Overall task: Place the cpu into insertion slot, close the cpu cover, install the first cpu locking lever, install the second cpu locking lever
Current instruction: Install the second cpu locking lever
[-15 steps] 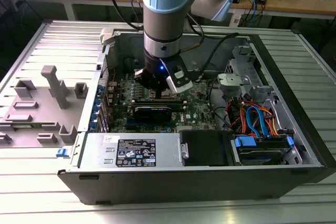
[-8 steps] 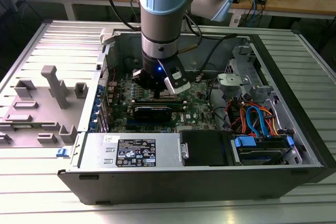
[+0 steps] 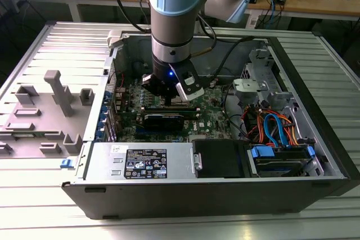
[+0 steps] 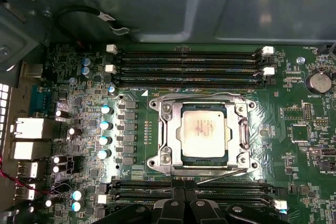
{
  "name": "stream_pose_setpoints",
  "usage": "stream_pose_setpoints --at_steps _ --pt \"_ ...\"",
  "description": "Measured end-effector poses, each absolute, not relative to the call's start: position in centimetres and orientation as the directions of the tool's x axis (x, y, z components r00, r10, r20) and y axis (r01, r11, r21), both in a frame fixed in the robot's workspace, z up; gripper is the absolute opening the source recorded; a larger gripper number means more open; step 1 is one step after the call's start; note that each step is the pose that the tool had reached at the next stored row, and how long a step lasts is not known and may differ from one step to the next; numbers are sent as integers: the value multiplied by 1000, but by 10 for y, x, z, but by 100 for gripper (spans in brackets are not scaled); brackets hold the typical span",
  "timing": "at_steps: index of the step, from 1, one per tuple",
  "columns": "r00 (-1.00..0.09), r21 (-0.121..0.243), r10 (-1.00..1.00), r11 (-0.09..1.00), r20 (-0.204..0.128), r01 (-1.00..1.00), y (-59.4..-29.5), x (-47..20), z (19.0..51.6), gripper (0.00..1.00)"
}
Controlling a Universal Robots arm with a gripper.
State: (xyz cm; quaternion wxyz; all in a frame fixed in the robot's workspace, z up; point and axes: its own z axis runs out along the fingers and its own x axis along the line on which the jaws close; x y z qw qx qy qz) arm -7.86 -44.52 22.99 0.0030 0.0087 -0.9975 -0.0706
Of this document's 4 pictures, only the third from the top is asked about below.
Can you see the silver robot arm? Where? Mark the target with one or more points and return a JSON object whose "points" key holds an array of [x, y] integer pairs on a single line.
{"points": [[171, 26]]}

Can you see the hard disk in blue carrier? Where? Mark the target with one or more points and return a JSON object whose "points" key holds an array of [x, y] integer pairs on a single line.
{"points": [[278, 167]]}

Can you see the silver power supply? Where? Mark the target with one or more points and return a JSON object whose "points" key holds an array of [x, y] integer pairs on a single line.
{"points": [[98, 161]]}

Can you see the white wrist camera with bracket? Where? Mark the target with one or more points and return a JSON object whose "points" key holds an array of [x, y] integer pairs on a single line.
{"points": [[191, 88]]}

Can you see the grey parts rack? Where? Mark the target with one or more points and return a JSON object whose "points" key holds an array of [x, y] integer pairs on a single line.
{"points": [[42, 122]]}

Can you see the small blue plastic clip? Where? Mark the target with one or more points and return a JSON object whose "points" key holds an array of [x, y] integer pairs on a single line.
{"points": [[67, 163]]}

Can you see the blue card slot clip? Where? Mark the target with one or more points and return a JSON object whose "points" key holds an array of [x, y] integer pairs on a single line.
{"points": [[99, 135], [104, 110], [107, 97], [102, 122]]}

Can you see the small black box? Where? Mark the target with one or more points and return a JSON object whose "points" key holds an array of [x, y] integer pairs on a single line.
{"points": [[280, 0]]}

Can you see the green motherboard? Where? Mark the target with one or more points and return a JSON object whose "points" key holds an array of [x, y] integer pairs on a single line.
{"points": [[208, 105]]}

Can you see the black and grey PC case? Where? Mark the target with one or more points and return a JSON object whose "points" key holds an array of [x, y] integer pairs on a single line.
{"points": [[197, 198]]}

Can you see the black graphics card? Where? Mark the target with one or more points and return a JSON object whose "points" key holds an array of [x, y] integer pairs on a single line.
{"points": [[164, 122]]}

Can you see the black drive bay cover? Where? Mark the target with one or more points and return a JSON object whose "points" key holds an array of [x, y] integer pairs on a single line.
{"points": [[216, 160]]}

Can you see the silver metal drive cage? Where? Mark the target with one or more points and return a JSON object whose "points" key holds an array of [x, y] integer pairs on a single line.
{"points": [[253, 85]]}

